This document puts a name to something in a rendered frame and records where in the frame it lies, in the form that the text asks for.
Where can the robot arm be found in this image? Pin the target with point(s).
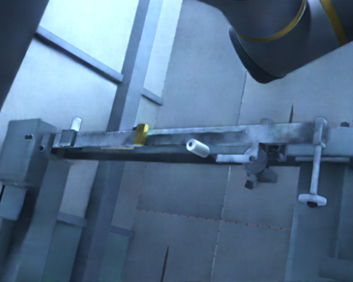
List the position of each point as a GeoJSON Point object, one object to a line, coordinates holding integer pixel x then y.
{"type": "Point", "coordinates": [285, 35]}

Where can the yellow sliding poise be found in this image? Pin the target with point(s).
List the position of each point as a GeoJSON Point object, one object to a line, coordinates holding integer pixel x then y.
{"type": "Point", "coordinates": [141, 135]}

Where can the grey steel scale beam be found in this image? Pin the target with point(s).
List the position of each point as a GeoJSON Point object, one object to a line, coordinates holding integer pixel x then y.
{"type": "Point", "coordinates": [217, 133]}

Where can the white counterpoise rod with disc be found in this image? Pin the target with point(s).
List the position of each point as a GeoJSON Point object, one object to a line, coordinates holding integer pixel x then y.
{"type": "Point", "coordinates": [315, 173]}

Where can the grey round pivot disc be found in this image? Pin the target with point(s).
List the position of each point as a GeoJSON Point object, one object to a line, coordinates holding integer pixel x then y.
{"type": "Point", "coordinates": [257, 164]}

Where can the small white cylinder peg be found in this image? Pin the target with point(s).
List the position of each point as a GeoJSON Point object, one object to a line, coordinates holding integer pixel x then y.
{"type": "Point", "coordinates": [76, 124]}

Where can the dark grey slanted column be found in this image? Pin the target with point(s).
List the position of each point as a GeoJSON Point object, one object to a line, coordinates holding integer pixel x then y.
{"type": "Point", "coordinates": [6, 44]}

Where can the grey steel window frame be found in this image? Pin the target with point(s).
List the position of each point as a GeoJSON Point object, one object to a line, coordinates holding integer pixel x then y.
{"type": "Point", "coordinates": [129, 88]}

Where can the grey scale frame body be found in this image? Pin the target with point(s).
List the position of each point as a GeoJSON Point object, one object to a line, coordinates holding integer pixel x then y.
{"type": "Point", "coordinates": [20, 152]}

